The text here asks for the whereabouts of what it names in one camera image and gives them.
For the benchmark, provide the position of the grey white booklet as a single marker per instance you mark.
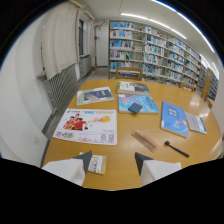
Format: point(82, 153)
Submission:
point(195, 123)

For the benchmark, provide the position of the grey radiator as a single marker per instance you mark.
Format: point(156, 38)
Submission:
point(64, 87)

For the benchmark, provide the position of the white curtain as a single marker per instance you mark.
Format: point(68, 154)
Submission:
point(60, 40)

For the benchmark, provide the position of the wooden block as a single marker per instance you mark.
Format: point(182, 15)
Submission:
point(144, 140)

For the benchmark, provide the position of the colourful light blue book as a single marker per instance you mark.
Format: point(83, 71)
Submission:
point(140, 103)

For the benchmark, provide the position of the wooden bookshelf end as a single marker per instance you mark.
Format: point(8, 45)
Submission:
point(209, 85)

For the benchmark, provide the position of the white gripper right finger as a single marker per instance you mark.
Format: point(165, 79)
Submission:
point(154, 170)

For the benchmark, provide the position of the wooden chair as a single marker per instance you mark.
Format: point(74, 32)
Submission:
point(187, 86)
point(128, 73)

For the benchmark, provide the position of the black hammer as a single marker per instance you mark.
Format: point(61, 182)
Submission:
point(176, 148)

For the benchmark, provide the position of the grey green book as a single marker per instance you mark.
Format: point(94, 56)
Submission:
point(95, 95)

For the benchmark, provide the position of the large white bookshelf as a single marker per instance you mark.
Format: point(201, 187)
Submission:
point(156, 51)

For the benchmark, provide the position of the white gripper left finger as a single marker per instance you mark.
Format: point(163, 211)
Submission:
point(68, 168)

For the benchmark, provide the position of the blue textbook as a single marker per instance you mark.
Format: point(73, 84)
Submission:
point(174, 119)

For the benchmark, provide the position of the green white book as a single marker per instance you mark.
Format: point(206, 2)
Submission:
point(132, 88)

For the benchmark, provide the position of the white sports poster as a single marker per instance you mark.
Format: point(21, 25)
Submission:
point(87, 125)

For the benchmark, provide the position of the dark blue phone case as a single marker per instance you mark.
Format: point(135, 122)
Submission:
point(135, 107)

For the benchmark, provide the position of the small yellow white card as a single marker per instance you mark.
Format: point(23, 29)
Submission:
point(97, 164)

